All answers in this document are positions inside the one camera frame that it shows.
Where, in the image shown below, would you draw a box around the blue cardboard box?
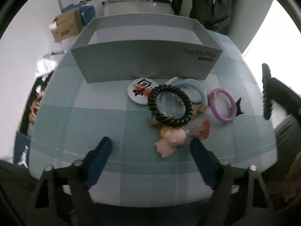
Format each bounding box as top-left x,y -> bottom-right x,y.
61,3 -> 95,26

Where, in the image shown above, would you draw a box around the light blue hair ring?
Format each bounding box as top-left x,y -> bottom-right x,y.
157,79 -> 209,121

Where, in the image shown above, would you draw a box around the tan sandals pair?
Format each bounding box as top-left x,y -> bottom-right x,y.
29,91 -> 45,124

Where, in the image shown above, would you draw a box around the grey cardboard box tray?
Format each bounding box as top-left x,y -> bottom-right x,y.
71,13 -> 222,83

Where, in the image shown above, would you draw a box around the white plastic bags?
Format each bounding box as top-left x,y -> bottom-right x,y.
35,36 -> 76,77

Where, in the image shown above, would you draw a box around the navy jordan shoe box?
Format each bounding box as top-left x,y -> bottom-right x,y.
13,132 -> 31,168

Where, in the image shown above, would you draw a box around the black spiral hair tie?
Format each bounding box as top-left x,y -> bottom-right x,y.
147,84 -> 194,128

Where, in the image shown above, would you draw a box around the black hanging jacket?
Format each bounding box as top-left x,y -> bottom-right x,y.
189,0 -> 236,35

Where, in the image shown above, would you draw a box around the pink pig figurine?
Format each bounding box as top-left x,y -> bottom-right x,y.
154,128 -> 189,158

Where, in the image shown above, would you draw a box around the teal checkered tablecloth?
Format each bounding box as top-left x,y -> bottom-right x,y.
29,33 -> 277,207

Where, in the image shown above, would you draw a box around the brown cardboard box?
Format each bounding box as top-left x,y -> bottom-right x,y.
49,8 -> 83,42

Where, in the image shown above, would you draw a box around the purple hair ring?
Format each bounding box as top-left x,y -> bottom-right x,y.
208,88 -> 237,123

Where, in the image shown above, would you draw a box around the white round pin badge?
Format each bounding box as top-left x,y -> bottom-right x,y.
127,78 -> 158,105

